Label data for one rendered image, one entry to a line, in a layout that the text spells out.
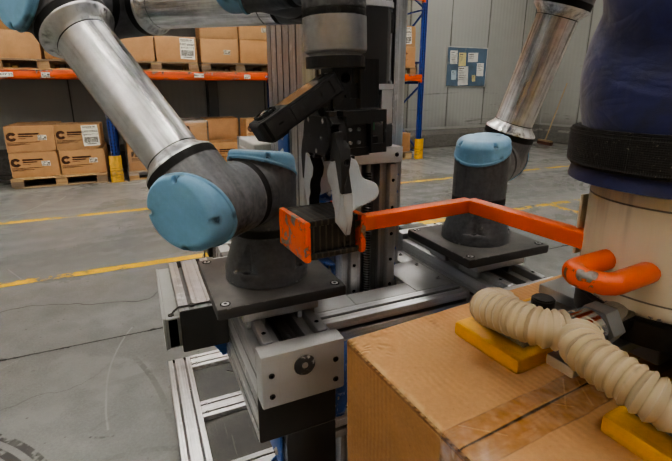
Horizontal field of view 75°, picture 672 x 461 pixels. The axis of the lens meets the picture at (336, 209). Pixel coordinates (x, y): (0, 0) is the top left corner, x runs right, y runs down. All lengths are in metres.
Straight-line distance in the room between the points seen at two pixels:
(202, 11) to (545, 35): 0.70
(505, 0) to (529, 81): 11.06
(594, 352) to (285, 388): 0.44
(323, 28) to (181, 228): 0.33
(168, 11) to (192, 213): 0.37
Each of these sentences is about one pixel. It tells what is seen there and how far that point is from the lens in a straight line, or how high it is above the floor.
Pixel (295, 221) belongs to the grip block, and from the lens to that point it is 0.53.
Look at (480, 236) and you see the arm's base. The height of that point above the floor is 1.06.
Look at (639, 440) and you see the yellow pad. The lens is 0.49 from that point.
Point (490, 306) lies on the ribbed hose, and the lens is 0.51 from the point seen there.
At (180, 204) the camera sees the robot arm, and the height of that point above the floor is 1.22.
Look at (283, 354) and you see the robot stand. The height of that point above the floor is 0.99.
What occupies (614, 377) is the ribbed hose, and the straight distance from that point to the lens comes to 0.44.
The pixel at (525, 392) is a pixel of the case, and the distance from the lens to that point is 0.53.
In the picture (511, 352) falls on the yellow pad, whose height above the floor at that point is 1.09.
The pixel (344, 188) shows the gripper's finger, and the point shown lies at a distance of 0.51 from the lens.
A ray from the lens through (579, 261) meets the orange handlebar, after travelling 0.50.
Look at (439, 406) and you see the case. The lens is 0.49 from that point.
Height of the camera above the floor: 1.37
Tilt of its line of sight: 15 degrees down
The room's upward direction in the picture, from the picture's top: straight up
